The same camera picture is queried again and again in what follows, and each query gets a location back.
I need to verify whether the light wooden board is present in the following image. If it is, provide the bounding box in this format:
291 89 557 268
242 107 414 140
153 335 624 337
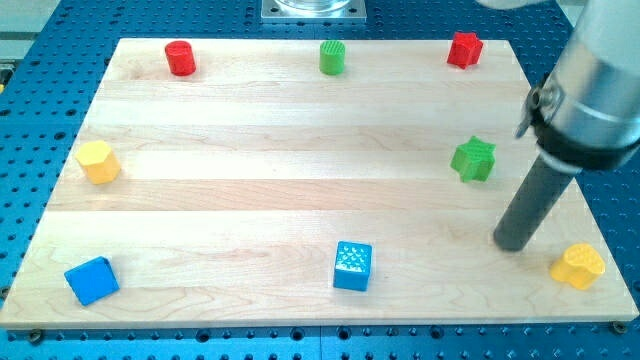
1 38 638 329

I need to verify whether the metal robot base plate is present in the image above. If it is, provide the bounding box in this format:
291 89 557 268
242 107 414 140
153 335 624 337
260 0 367 23

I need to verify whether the yellow hexagon block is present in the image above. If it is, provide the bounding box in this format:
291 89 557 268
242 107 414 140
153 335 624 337
75 140 121 185

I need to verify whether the blue cube block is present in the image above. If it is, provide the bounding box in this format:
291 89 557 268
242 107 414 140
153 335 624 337
333 241 373 292

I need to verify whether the green cylinder block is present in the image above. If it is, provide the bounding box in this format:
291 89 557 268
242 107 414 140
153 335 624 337
319 40 346 75

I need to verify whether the blue tilted block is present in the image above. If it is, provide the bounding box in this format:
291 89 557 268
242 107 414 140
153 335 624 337
64 256 120 306

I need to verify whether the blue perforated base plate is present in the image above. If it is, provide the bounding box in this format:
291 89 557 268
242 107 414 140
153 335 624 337
1 1 639 359

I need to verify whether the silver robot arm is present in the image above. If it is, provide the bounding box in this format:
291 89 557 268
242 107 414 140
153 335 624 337
515 0 639 170

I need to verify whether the yellow heart block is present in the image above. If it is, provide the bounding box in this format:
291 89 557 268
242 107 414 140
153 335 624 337
549 243 606 290

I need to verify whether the red cylinder block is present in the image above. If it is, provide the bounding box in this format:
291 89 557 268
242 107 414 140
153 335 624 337
165 40 196 76

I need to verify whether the red star block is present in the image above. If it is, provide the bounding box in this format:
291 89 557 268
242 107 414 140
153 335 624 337
447 32 484 69

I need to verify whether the green star block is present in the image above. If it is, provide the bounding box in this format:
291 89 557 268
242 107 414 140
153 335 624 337
450 136 496 183

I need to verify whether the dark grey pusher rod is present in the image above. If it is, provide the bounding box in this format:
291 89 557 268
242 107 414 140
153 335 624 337
493 154 581 252

